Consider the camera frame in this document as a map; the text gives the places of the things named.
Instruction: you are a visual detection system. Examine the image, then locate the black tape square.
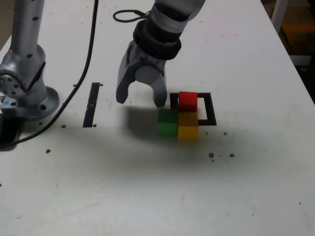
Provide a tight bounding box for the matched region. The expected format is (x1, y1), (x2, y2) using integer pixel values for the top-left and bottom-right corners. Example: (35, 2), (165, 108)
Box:
(169, 92), (218, 127)

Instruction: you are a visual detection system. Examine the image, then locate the green cube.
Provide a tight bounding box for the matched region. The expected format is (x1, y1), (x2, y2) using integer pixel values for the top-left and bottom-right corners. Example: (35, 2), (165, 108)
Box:
(157, 109), (179, 138)

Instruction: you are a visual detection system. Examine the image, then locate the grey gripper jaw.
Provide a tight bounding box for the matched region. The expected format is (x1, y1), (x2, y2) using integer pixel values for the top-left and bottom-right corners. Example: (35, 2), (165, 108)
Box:
(134, 65), (169, 109)
(115, 40), (139, 105)

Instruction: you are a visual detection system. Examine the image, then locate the white furniture frame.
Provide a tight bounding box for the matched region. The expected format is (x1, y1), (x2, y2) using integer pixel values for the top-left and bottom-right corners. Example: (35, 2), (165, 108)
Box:
(270, 0), (291, 34)

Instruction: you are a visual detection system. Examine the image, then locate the black tape strip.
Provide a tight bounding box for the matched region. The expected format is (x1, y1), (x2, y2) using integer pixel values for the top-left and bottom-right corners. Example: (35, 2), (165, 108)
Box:
(83, 82), (101, 128)

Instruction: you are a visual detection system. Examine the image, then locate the red cube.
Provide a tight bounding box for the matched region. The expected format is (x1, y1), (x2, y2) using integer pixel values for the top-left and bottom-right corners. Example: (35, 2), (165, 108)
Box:
(178, 91), (198, 113)

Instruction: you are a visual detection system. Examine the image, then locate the white board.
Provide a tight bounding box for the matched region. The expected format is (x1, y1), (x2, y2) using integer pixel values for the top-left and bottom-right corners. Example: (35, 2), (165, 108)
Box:
(290, 54), (313, 66)

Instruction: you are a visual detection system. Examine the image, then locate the thin black cable loop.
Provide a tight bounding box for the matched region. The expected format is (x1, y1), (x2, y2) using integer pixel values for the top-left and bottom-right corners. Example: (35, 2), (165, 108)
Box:
(112, 9), (151, 24)

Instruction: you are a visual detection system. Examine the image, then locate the black box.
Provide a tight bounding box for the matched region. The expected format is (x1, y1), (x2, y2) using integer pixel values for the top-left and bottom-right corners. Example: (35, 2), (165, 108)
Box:
(0, 115), (22, 151)

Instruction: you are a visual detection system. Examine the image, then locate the white box blue sticker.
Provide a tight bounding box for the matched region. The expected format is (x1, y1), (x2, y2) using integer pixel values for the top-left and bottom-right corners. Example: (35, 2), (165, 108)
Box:
(0, 96), (18, 110)

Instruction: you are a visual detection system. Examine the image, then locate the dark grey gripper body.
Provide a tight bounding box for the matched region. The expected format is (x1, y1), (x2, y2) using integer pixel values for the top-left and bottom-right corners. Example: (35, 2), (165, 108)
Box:
(129, 43), (168, 75)

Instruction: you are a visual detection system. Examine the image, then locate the thick black cable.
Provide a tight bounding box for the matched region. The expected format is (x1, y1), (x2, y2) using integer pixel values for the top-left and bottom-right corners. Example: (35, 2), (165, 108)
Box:
(0, 0), (99, 149)

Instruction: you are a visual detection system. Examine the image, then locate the yellow cube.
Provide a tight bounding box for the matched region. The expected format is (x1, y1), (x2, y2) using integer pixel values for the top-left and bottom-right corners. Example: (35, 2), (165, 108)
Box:
(177, 112), (199, 142)

